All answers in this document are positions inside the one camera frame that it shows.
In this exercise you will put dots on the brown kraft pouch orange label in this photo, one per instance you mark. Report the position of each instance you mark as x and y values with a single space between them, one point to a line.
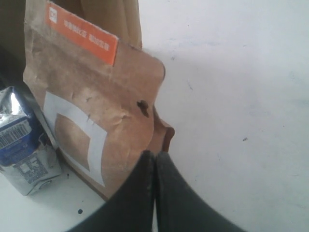
96 92

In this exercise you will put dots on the large brown paper bag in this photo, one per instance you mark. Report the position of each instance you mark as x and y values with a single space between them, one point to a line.
118 17

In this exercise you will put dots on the blue white milk carton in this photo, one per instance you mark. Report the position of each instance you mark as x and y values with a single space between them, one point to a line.
27 158

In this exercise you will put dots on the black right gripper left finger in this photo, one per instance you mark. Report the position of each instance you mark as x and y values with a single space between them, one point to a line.
130 209

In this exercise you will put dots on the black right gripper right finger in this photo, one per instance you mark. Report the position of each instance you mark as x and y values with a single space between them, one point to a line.
179 208

